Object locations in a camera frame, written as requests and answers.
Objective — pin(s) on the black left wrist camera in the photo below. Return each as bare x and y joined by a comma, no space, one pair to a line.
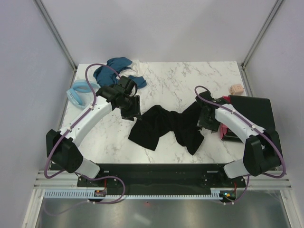
127,86

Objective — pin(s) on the white t shirt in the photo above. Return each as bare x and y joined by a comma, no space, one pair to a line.
136,68

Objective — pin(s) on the blue t shirt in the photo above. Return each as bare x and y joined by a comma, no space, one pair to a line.
107,76

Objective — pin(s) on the white slotted cable duct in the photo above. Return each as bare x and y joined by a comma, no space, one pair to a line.
94,194

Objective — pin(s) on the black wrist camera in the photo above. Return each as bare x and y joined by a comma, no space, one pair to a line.
127,86
207,96

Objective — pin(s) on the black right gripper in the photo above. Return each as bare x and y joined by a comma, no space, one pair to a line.
213,127

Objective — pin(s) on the pink foam cube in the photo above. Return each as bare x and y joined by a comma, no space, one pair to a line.
236,89

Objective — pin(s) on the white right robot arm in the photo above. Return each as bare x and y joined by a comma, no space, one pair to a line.
262,155

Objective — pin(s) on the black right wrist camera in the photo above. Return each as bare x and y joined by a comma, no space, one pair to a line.
207,96

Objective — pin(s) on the aluminium frame rail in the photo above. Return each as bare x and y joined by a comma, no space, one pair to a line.
203,179

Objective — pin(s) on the black t shirt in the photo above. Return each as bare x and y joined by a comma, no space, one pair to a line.
157,121

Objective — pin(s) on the light blue ring toy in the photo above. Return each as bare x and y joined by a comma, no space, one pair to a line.
80,94

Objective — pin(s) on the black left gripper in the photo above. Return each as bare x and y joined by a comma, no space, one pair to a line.
135,112

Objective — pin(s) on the black and pink drawer box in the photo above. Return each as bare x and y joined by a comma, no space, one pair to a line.
243,113

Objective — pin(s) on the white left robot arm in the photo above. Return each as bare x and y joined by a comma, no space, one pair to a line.
63,145

